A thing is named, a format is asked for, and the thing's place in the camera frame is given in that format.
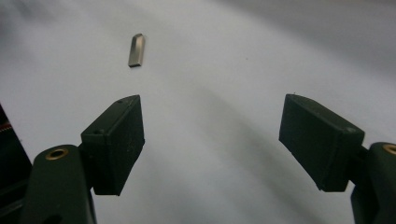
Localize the small silver metal flash drive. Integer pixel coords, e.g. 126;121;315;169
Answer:
127;33;147;68

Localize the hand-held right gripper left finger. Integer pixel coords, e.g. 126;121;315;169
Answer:
19;94;146;224

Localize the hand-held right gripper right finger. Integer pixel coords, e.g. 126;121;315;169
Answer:
278;93;396;224

